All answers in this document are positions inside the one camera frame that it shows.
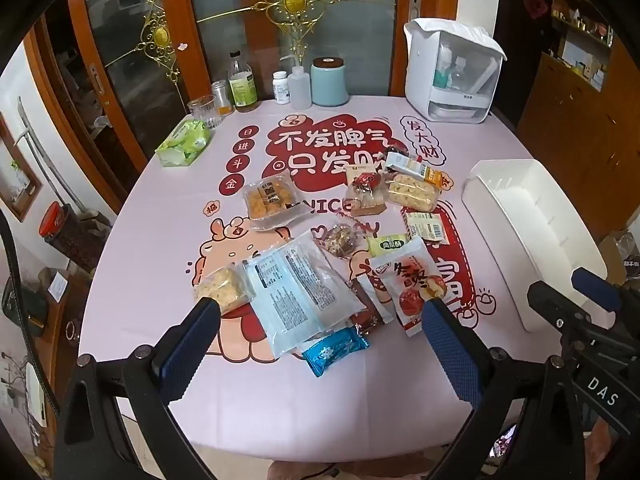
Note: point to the small gold door ornament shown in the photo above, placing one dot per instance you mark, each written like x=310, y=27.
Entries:
x=161, y=35

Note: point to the large light blue packet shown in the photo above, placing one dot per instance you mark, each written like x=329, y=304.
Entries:
x=300, y=295

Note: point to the brown snack packet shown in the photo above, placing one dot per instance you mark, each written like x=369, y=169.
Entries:
x=367, y=317

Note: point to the light blue canister brown lid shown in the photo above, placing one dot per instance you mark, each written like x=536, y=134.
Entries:
x=329, y=82

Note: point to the pink printed tablecloth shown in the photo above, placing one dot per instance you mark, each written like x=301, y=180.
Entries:
x=150, y=240

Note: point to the blue candy packet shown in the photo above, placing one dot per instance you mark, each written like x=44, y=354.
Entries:
x=332, y=351

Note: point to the small clear glass jar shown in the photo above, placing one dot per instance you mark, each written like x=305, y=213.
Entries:
x=222, y=97

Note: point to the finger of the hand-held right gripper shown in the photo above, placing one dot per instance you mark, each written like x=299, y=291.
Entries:
x=552, y=305
x=595, y=290

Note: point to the white storage box clear lid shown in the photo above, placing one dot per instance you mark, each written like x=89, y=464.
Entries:
x=425, y=85

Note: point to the teal and white bottle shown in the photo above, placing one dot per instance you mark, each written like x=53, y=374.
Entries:
x=443, y=67

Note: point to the yellow pastry pack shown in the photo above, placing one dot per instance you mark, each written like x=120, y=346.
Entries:
x=270, y=200

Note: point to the large gold door ornament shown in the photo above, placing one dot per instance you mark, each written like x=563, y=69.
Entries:
x=294, y=0

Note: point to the beige small snack packet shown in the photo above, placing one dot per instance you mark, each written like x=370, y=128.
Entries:
x=425, y=227

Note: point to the white red date packet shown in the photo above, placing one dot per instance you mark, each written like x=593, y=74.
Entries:
x=410, y=285

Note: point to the green small snack packet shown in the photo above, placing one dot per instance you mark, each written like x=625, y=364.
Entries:
x=386, y=246

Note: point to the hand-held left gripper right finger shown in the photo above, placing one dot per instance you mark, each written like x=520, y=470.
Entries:
x=450, y=355

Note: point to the clear glass cup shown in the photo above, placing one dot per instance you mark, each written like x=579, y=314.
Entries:
x=204, y=112

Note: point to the flaky pastry pack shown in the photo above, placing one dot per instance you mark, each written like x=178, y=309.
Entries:
x=222, y=285

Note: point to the orange and white snack bar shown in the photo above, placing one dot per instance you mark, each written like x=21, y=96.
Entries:
x=410, y=166

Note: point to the green tissue pack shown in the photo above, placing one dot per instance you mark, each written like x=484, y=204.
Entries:
x=184, y=142

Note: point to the white pill bottle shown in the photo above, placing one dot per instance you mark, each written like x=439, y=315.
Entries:
x=281, y=89

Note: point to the person's right forearm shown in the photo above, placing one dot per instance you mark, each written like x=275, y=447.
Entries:
x=615, y=460

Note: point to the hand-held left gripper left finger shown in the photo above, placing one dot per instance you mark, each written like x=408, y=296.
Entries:
x=190, y=350

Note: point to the white plastic basket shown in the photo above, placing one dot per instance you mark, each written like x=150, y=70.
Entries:
x=525, y=230

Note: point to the green label glass bottle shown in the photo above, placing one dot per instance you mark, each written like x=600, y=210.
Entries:
x=243, y=87

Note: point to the white squeeze bottle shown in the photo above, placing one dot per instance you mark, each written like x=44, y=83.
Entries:
x=301, y=87

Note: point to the wall shelf with small items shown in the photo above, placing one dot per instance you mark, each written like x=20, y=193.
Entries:
x=585, y=35

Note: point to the clear plastic bottle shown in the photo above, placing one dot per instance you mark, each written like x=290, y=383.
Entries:
x=460, y=74

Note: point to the clear nut cluster packet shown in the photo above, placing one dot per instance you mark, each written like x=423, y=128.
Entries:
x=340, y=240

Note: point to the wooden framed glass door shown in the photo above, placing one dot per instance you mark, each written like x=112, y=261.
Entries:
x=225, y=0

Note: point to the red lid jar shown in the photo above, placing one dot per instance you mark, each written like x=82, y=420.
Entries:
x=62, y=230

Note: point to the red wrapped candy pack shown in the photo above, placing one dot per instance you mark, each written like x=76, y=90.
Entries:
x=367, y=182

